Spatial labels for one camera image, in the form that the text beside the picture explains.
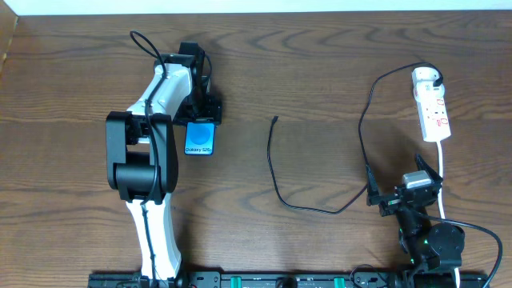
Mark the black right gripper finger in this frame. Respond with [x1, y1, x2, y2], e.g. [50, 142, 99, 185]
[366, 164, 380, 206]
[414, 154, 440, 182]

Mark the blue Galaxy smartphone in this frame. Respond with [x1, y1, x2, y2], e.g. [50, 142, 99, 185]
[184, 122, 215, 156]

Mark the black charging cable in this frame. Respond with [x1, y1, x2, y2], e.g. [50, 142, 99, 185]
[266, 61, 445, 215]

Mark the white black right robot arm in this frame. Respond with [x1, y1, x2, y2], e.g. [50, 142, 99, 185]
[366, 154, 465, 272]

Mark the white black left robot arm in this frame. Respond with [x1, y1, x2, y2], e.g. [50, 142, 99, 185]
[106, 42, 222, 284]

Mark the white charger adapter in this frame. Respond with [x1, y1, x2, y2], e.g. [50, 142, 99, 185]
[411, 66, 445, 102]

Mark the white power strip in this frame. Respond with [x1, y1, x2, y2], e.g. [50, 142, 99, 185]
[414, 88, 451, 142]

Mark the white power strip cord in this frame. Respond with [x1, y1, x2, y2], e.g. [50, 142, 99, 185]
[435, 139, 462, 288]

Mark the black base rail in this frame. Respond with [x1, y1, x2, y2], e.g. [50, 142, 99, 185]
[86, 270, 486, 288]

